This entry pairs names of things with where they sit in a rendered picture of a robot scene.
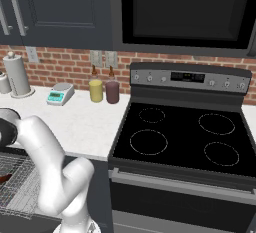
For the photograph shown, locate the black electric stove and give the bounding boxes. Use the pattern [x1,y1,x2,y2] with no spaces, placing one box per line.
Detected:
[107,62,256,233]

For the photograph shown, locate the yellow bottle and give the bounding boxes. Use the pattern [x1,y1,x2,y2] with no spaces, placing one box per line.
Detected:
[88,64,104,104]

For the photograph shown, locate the silver cupboard handle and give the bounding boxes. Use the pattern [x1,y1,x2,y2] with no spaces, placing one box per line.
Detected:
[0,0,14,36]
[6,0,30,37]

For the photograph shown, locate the dark grey dishwasher door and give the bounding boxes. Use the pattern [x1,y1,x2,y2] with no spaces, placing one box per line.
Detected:
[0,206,64,233]

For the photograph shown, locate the grey canister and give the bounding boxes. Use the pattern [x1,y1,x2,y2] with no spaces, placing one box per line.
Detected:
[0,71,13,95]

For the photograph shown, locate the wire dishwasher rack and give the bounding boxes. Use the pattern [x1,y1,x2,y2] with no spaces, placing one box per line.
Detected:
[0,152,43,219]

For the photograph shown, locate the white paper towel roll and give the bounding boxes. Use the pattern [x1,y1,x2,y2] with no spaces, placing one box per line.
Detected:
[2,51,36,99]

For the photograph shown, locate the black microwave oven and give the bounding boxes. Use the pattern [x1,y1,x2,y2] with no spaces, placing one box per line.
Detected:
[110,0,256,58]

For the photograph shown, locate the dark grey cupboard door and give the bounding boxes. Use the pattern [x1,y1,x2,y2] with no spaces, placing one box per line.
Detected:
[5,0,114,50]
[0,0,25,47]

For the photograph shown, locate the grey wall socket plate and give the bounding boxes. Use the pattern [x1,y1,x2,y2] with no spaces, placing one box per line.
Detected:
[89,50,104,69]
[104,50,119,69]
[25,46,40,64]

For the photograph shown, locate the maroon bottle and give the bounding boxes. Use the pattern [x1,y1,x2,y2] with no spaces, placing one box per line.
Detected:
[105,65,120,105]

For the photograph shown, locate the teal kitchen scale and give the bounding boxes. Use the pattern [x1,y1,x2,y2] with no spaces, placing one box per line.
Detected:
[46,82,76,107]

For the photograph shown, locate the silver oven door handle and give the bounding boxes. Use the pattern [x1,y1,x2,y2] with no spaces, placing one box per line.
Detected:
[108,168,256,207]

